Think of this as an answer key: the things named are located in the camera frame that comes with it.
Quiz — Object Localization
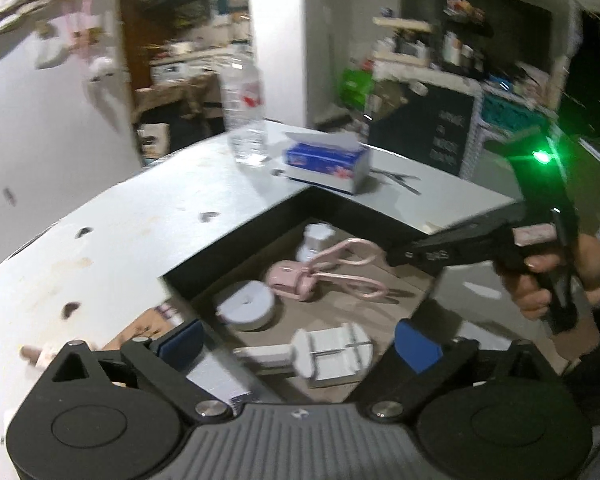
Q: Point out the pink eyelash curler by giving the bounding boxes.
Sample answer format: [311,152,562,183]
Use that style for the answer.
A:
[264,238,389,302]

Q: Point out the person's right hand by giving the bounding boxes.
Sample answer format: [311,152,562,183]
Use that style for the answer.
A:
[494,234,600,321]

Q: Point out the white plastic tool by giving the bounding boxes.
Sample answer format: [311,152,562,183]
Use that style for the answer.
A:
[233,323,374,388]

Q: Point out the black storage box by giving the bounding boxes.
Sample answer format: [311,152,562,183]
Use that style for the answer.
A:
[166,188,434,405]

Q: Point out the black letter board sign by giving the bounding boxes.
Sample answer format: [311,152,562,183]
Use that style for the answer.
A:
[367,80,475,177]

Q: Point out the metal scissors on table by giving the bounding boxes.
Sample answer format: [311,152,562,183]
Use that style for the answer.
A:
[370,168,422,196]

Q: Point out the small white flower-shaped object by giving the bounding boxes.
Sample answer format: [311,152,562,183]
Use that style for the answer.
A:
[296,223,336,263]

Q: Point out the blue tissue box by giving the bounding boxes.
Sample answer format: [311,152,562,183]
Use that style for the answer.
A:
[283,132,370,195]

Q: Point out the green bag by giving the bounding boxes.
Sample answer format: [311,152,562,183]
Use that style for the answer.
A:
[338,68,374,110]

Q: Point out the clear plastic water bottle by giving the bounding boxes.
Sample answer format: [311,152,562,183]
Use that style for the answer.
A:
[220,52,268,167]

